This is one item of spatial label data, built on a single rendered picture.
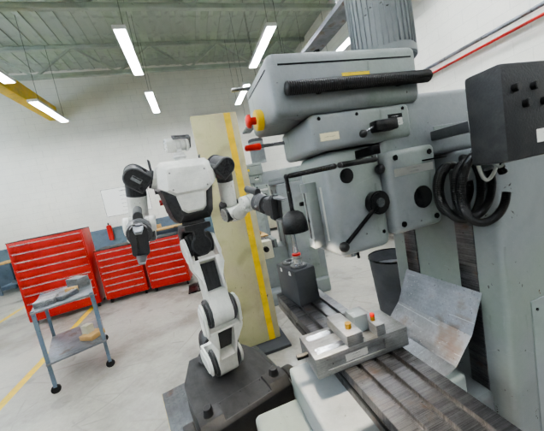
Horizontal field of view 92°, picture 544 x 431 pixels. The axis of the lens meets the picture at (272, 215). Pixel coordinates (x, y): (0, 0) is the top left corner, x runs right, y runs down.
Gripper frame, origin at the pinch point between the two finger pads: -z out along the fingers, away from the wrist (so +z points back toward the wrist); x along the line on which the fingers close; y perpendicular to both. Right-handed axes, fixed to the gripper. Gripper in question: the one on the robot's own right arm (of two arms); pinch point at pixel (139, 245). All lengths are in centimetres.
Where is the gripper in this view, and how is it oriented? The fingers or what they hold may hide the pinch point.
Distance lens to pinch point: 97.6
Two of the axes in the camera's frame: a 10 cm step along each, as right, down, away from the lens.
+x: 0.2, -9.6, -2.9
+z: -4.5, -2.7, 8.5
